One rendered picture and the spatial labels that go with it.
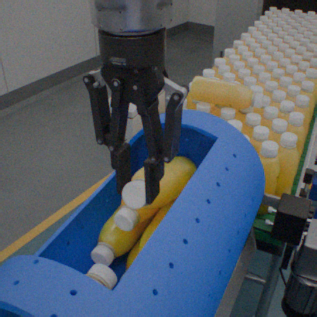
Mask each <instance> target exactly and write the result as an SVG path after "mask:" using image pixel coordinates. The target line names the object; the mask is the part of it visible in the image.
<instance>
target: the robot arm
mask: <svg viewBox="0 0 317 317"><path fill-rule="evenodd" d="M88 2H89V8H90V15H91V24H92V25H94V26H95V27H97V28H98V43H99V50H100V58H101V62H102V66H101V68H100V69H95V70H93V71H90V72H89V73H87V74H86V75H84V76H83V82H84V84H85V86H86V87H87V89H88V92H89V99H90V103H91V111H92V116H93V123H94V127H95V132H96V135H95V136H96V142H97V144H100V145H101V144H104V145H106V146H108V148H109V150H110V156H111V166H112V168H113V169H115V170H116V181H117V193H118V194H120V195H121V194H122V189H123V187H124V186H125V185H126V184H128V183H130V182H132V177H131V155H130V144H129V143H126V142H125V141H126V140H125V132H126V126H127V116H128V111H129V104H130V103H131V104H133V105H135V106H136V107H137V113H138V115H140V116H141V119H142V125H143V129H144V136H145V138H146V145H147V148H148V152H149V157H148V158H147V159H146V160H145V161H144V179H145V193H146V203H147V204H152V203H153V201H154V200H155V199H156V198H157V196H158V194H159V193H160V188H159V182H160V181H161V179H162V178H163V177H164V162H165V163H170V162H171V161H172V160H173V158H174V157H175V156H176V154H177V153H178V152H179V144H180V131H181V123H182V116H183V103H184V102H185V99H186V98H187V96H188V94H189V88H188V86H186V85H182V86H181V87H179V86H178V85H177V84H175V83H173V82H172V81H170V80H169V77H168V73H167V71H166V68H165V60H166V26H167V25H169V24H171V22H172V20H173V0H88ZM106 84H107V85H108V88H109V89H110V90H111V92H112V93H111V99H110V106H109V101H108V92H107V89H108V88H107V85H106ZM162 89H163V90H164V91H165V102H166V103H168V104H167V106H166V111H165V122H164V133H163V134H162V129H161V122H160V118H159V96H158V94H159V93H160V91H161V90H162ZM110 107H111V108H112V112H111V116H110ZM124 142H125V143H124ZM123 143H124V144H123ZM122 144H123V145H122Z"/></svg>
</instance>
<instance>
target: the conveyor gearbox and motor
mask: <svg viewBox="0 0 317 317"><path fill-rule="evenodd" d="M293 250H294V251H295V252H294V253H293V255H292V256H291V258H290V260H289V267H290V270H291V273H290V276H289V279H288V282H287V283H286V281H285V278H284V276H283V275H284V274H283V271H282V269H280V267H279V271H280V274H281V276H282V281H283V282H284V285H285V291H284V296H283V299H282V304H281V308H282V310H283V312H284V314H286V316H287V317H317V219H312V220H311V223H310V227H309V231H308V232H307V235H306V236H305V235H303V236H302V239H301V243H300V245H299V246H294V248H293Z"/></svg>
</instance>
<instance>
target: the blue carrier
mask: <svg viewBox="0 0 317 317"><path fill-rule="evenodd" d="M128 143H129V144H130V155H131V177H133V176H134V174H135V173H136V172H137V171H138V170H139V169H141V168H143V167H144V161H145V160H146V159H147V158H148V157H149V152H148V148H147V145H146V138H145V136H144V129H143V128H142V129H141V130H140V131H139V132H138V133H137V134H136V135H134V136H133V138H132V139H131V140H130V141H129V142H128ZM176 156H185V157H188V158H189V159H191V160H192V161H193V162H194V163H195V165H196V166H197V170H196V172H195V174H194V175H193V177H192V178H191V179H190V181H189V183H188V184H187V185H186V186H185V187H184V189H183V191H182V192H181V193H180V195H179V196H178V198H177V200H176V201H175V202H174V204H173V205H172V207H171V208H170V209H169V211H168V213H167V214H166V216H165V217H164V218H163V219H162V221H161V222H160V224H159V225H158V228H157V229H156V230H155V232H154V234H153V235H152V236H151V238H150V239H149V240H148V241H147V243H146V245H145V246H144V247H143V249H142V250H141V251H140V253H139V255H138V256H137V258H136V260H134V262H133V263H132V265H131V266H130V268H129V269H128V270H127V271H126V273H125V270H126V262H127V258H128V255H129V253H130V251H131V250H132V248H131V249H130V250H129V251H128V252H127V253H125V254H124V255H122V256H120V257H116V259H114V260H113V261H112V262H111V264H110V265H109V266H108V267H109V268H110V269H111V270H112V271H113V272H114V273H115V275H116V276H117V283H116V284H115V285H114V287H113V289H111V290H109V289H108V288H106V287H104V286H103V285H101V284H100V283H98V282H97V281H95V280H94V279H91V278H90V277H87V276H86V275H85V274H88V271H89V270H91V268H92V265H95V264H96V263H95V262H94V261H93V260H92V258H91V252H92V251H93V250H94V249H95V248H96V247H97V246H96V244H97V243H98V237H99V234H100V231H101V229H102V228H103V226H104V225H105V223H106V221H107V220H108V219H109V218H110V217H111V216H112V215H113V213H114V212H115V211H116V210H117V209H118V208H119V207H120V205H121V203H122V195H120V194H118V193H117V181H116V170H115V171H114V172H113V173H112V174H111V175H110V176H109V177H108V178H107V179H106V180H105V181H104V182H103V183H102V184H101V185H100V186H99V187H98V188H97V189H96V191H95V192H94V193H93V194H92V195H91V196H90V197H89V198H88V199H87V200H86V201H84V202H83V204H82V205H81V206H80V207H79V208H78V209H77V210H76V211H75V212H74V213H73V214H72V215H71V216H70V217H69V218H68V219H67V220H66V221H65V222H64V224H63V225H62V226H61V227H59V228H58V229H57V230H56V232H55V233H54V234H53V235H52V236H51V237H50V238H49V240H48V241H47V242H46V243H44V244H43V245H42V247H41V248H40V249H39V250H38V251H36V253H35V254H34V255H18V256H15V257H13V258H11V259H9V260H7V261H6V262H5V263H4V265H3V266H1V267H0V317H20V316H22V317H214V315H215V313H216V311H217V309H218V306H219V304H220V302H221V299H222V297H223V295H224V292H225V290H226V288H227V285H228V283H229V280H230V279H231V276H232V273H233V271H234V268H235V266H236V263H237V262H238V258H239V257H240V254H241V251H242V250H243V247H244V244H245V242H246V239H247V237H248V234H249V232H250V230H251V227H252V225H253V222H254V220H255V217H256V214H257V213H258V210H259V208H260V203H261V201H262V198H263V195H264V191H265V171H264V168H263V164H262V162H261V160H260V157H259V155H258V153H257V151H256V150H255V149H254V147H253V145H252V144H251V143H250V142H249V141H248V139H247V138H246V137H245V136H244V135H243V134H242V133H241V132H240V131H239V130H238V129H237V128H236V127H234V126H233V125H232V124H230V123H229V122H227V121H226V120H223V119H221V118H220V117H218V116H216V115H213V114H211V113H206V112H204V111H200V110H192V109H183V116H182V123H181V131H180V144H179V152H178V153H177V154H176ZM169 266H170V267H169ZM123 275H124V276H123ZM122 276H123V277H122ZM121 277H122V279H121ZM120 279H121V280H120Z"/></svg>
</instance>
